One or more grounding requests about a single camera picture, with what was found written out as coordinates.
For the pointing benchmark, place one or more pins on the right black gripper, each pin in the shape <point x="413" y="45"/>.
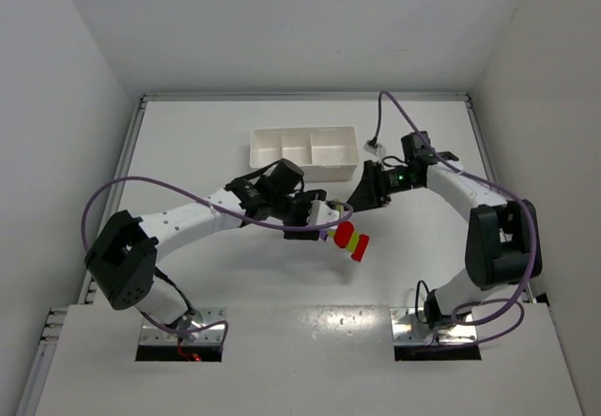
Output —
<point x="378" y="185"/>

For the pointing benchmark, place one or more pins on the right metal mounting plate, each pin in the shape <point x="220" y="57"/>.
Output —
<point x="408" y="331"/>

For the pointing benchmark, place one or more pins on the metal mounting plate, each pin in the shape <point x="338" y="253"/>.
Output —
<point x="203" y="327"/>
<point x="408" y="331"/>

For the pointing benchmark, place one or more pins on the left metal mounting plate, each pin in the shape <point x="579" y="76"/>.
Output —
<point x="203" y="327"/>

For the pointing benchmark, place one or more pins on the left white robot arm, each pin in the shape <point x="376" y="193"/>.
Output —
<point x="124" y="259"/>

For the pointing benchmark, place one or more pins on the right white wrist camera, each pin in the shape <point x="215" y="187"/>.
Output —
<point x="374" y="147"/>

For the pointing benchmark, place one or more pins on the red green lego stack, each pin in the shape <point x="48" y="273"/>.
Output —
<point x="345" y="236"/>

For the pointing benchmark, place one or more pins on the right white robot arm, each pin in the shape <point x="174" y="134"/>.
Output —
<point x="502" y="240"/>

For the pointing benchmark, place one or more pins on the white three-compartment container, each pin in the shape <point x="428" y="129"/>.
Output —
<point x="324" y="154"/>

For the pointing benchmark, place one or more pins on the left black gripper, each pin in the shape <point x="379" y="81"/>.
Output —
<point x="298" y="216"/>

